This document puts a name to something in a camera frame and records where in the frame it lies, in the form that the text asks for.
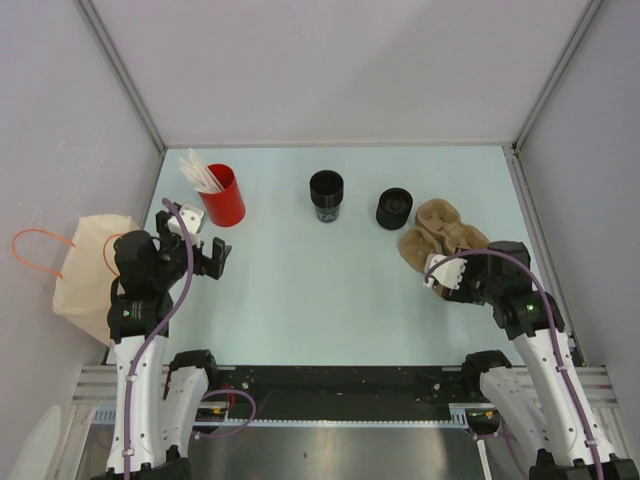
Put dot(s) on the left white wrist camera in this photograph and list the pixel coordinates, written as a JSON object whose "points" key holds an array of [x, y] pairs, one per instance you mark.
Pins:
{"points": [[193, 219]]}

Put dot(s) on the translucent bag with orange handles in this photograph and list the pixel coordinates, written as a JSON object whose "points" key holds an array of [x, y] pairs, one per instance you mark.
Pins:
{"points": [[83, 282]]}

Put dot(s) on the black ribbed cup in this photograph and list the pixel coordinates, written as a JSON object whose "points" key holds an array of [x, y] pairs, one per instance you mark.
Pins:
{"points": [[393, 209], [326, 194]]}

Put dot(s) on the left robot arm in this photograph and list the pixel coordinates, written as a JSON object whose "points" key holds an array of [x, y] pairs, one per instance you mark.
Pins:
{"points": [[157, 401]]}

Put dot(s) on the tilted black ribbed cup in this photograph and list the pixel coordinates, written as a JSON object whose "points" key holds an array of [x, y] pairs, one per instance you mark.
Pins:
{"points": [[393, 209]]}

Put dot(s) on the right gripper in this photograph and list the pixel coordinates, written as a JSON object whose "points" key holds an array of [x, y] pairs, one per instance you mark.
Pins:
{"points": [[462, 294]]}

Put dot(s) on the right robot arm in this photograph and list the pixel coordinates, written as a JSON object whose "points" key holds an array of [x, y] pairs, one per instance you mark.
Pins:
{"points": [[557, 431]]}

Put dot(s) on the red cylindrical straw holder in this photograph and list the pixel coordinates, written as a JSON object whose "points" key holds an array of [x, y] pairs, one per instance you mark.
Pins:
{"points": [[225, 208]]}

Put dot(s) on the brown pulp cup carrier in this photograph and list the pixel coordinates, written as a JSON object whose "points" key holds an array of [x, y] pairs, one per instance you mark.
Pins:
{"points": [[418, 244], [443, 221]]}

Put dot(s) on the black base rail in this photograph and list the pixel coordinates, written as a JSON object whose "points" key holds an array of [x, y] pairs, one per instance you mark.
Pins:
{"points": [[348, 394]]}

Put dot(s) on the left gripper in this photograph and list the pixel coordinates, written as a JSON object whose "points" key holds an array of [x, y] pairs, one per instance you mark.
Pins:
{"points": [[211, 265]]}

